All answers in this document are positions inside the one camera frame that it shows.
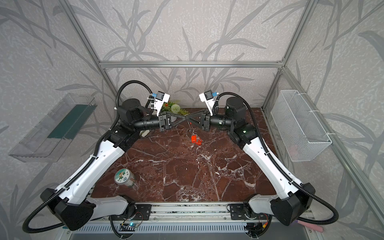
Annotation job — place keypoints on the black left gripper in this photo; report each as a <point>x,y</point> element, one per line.
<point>162,122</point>

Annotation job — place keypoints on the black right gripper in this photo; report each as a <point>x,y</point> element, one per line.
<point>205,121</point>

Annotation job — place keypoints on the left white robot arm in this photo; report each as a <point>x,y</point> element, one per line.
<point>70,202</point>

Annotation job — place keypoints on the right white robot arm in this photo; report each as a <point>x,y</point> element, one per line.
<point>292,197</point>

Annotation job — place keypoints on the white flower pot plant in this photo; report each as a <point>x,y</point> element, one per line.
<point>172,107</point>

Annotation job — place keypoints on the left green circuit board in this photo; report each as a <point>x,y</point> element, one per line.
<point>129,227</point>

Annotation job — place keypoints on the purple pink spatula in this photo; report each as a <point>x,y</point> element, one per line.
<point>313,227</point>

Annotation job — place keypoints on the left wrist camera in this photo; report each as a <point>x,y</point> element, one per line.
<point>157,100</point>

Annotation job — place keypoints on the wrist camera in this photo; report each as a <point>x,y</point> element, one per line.
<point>157,100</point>
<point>209,99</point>

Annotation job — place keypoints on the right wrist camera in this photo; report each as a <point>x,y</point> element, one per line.
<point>209,99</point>

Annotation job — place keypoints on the aluminium frame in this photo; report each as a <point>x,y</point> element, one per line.
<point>361,181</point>

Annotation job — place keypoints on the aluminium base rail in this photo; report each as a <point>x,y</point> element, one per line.
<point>192,221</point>

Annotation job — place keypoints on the white wire mesh basket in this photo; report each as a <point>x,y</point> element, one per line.
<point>302,133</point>

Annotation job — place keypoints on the clear plastic wall tray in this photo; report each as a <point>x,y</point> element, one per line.
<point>50,138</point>

